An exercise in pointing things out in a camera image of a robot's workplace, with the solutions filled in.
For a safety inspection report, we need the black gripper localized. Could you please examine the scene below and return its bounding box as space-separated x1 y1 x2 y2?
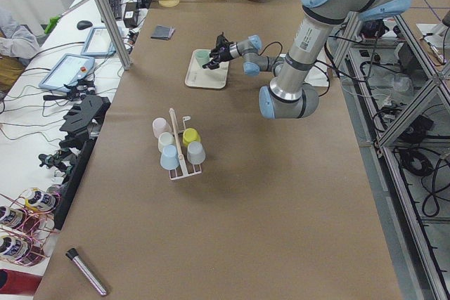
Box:
202 32 238 69

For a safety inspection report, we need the green plastic cup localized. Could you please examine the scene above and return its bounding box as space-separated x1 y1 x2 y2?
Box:
195 49 210 68

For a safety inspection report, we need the cream rabbit print tray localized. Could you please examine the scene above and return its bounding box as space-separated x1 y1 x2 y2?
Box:
184 49 229 89

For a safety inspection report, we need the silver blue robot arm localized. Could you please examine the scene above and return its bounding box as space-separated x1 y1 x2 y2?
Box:
203 0 412 119

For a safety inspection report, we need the yellow plastic cup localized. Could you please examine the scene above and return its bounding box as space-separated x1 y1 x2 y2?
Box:
182 128 201 148

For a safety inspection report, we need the pink plastic cup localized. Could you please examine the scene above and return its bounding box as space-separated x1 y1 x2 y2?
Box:
152 117 172 138

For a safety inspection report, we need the cream white plastic cup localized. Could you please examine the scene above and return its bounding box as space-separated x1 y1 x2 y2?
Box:
157 131 175 152

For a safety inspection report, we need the grey plastic cup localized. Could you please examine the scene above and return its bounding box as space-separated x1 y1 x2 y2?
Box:
187 141 206 165

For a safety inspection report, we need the light blue plastic cup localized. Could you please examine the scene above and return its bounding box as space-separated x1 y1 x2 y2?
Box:
160 145 179 170

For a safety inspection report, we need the grey folded cloth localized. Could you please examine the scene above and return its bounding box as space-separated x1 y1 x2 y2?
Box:
150 25 175 40

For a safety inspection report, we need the black keyboard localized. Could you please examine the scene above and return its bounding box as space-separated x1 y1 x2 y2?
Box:
108 0 122 20

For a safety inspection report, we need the black computer mouse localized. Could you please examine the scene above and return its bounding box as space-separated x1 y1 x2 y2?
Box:
77 20 93 30

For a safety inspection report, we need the blue teach pendant tablet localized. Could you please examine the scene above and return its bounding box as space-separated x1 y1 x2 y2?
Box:
38 53 95 92

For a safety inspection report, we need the black tool holder stand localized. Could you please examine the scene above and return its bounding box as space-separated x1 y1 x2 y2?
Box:
59 95 110 150

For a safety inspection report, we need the silver cylinder black cap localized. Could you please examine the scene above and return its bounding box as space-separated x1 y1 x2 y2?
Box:
65 248 108 296

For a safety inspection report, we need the white wire cup rack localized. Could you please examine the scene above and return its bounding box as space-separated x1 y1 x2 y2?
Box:
169 107 203 181

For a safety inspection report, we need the aluminium frame post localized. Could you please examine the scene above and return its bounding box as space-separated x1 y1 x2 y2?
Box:
94 0 131 71

